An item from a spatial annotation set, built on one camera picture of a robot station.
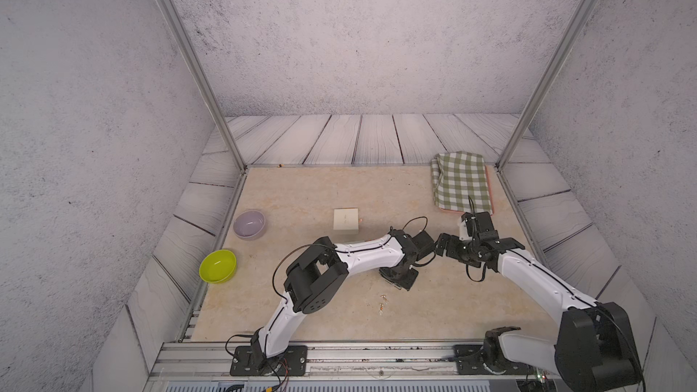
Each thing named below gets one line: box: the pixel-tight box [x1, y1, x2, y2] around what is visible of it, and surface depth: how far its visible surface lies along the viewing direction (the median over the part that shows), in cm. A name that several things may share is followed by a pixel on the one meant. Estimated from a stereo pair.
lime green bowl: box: [198, 249, 237, 284], surface depth 91 cm
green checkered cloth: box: [430, 150, 493, 216], surface depth 117 cm
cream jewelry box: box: [333, 207, 360, 231], surface depth 101 cm
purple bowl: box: [233, 210, 266, 240], surface depth 101 cm
